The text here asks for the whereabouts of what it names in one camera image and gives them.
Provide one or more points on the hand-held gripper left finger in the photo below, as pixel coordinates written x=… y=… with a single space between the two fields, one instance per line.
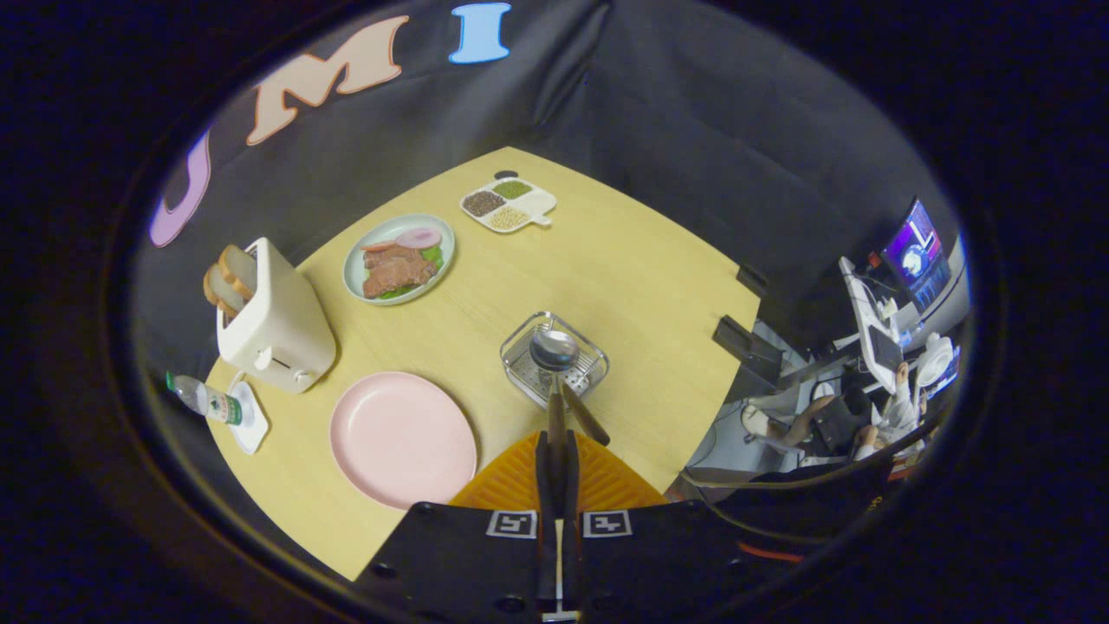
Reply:
x=542 y=472

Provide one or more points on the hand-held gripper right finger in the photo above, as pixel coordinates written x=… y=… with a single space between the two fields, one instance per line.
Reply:
x=573 y=472

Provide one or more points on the pink plate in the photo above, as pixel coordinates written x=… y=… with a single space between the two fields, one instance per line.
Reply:
x=398 y=438

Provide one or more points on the black table clamp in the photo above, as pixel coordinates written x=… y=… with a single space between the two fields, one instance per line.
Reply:
x=752 y=280
x=745 y=340

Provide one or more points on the brown meat slices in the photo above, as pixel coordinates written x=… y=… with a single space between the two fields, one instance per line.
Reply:
x=398 y=273

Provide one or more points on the pink ham slice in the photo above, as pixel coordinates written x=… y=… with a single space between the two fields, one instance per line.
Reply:
x=418 y=237

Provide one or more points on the white divided condiment dish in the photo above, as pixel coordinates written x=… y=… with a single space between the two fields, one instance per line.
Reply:
x=538 y=204

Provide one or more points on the pale green plate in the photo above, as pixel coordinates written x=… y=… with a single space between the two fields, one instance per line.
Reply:
x=355 y=270

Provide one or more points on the orange carrot piece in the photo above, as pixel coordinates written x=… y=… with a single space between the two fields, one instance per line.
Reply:
x=378 y=246

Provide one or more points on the white square coaster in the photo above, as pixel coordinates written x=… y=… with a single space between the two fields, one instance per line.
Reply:
x=252 y=433

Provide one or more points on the white toaster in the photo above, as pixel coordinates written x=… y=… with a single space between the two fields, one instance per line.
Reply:
x=277 y=329

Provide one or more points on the white monitor stand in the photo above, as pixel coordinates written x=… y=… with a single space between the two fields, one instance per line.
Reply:
x=866 y=316

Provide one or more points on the clear plastic water bottle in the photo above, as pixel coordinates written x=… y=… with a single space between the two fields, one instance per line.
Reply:
x=208 y=400

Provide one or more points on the black backdrop cloth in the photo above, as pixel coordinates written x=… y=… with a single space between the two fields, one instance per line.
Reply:
x=693 y=130

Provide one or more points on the toast slice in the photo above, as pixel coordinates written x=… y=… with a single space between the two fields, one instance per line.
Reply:
x=218 y=290
x=238 y=270

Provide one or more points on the computer monitor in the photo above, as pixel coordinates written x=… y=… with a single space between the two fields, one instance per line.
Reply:
x=914 y=251

